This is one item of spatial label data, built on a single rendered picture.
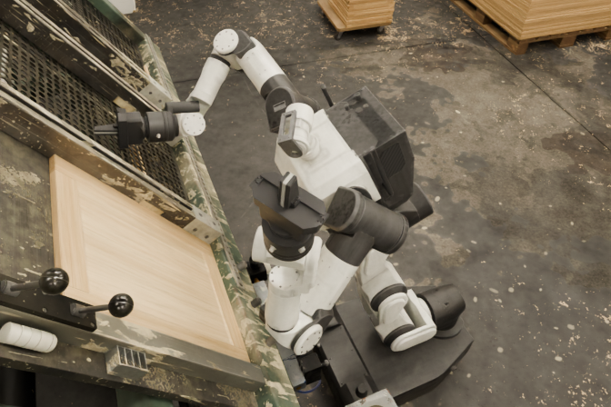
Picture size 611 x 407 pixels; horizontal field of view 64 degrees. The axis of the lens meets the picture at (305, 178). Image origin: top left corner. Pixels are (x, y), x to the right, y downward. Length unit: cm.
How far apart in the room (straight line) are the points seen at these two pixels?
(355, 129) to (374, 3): 326
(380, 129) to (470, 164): 218
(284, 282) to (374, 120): 45
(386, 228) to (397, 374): 119
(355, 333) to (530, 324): 88
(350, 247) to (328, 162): 22
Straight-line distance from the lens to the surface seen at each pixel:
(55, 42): 170
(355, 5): 433
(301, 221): 71
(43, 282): 76
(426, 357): 221
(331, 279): 106
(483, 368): 245
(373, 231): 103
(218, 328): 132
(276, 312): 100
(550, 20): 459
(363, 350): 218
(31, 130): 122
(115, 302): 82
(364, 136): 115
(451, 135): 349
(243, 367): 126
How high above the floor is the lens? 211
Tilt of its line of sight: 44 degrees down
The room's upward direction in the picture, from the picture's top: straight up
